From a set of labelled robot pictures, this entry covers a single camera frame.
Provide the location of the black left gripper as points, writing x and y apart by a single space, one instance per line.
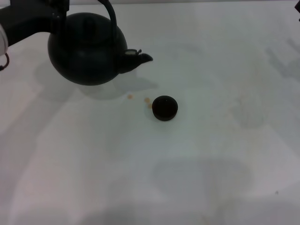
25 21

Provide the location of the black round teapot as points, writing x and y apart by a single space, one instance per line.
86 51

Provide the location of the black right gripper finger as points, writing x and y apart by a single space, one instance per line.
297 4

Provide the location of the small dark brown teacup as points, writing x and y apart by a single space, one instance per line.
164 109

